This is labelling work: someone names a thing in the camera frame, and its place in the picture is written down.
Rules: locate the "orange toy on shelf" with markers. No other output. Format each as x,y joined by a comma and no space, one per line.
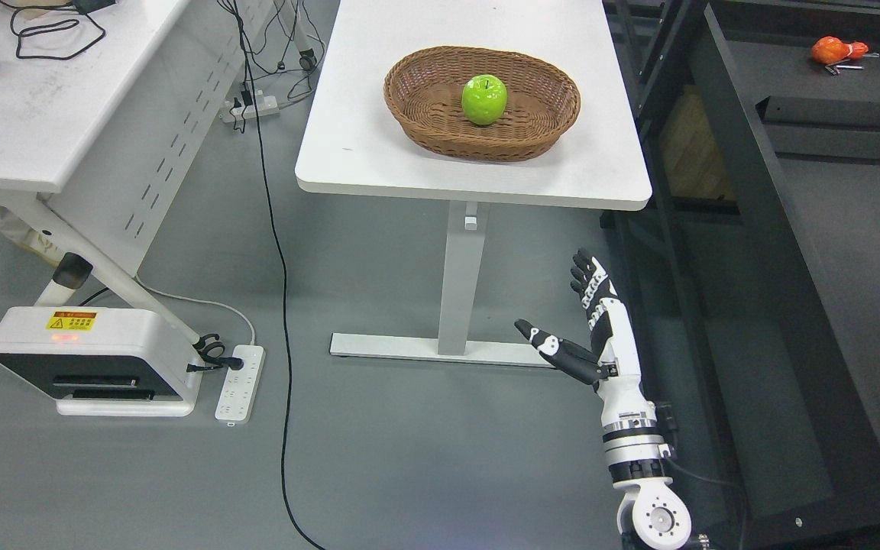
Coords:
830,50

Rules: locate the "white floor power strip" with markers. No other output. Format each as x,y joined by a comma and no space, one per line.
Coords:
240,386

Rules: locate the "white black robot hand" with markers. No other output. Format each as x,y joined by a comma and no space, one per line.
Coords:
611,365

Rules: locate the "black metal shelf rack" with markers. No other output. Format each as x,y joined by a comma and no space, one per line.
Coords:
754,271

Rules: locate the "brown wicker basket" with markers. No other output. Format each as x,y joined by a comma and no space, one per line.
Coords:
423,93

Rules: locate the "white side table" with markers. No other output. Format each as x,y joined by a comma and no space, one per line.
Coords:
94,149

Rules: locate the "white robot base unit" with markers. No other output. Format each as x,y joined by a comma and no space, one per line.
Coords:
102,362

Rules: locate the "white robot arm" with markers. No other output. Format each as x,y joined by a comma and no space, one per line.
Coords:
650,514

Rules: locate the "far white power strip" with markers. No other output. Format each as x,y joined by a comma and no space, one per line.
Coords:
236,112

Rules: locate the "white standing desk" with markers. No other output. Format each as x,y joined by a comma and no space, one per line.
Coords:
353,145

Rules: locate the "green apple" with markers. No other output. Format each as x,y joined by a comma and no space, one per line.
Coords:
484,99

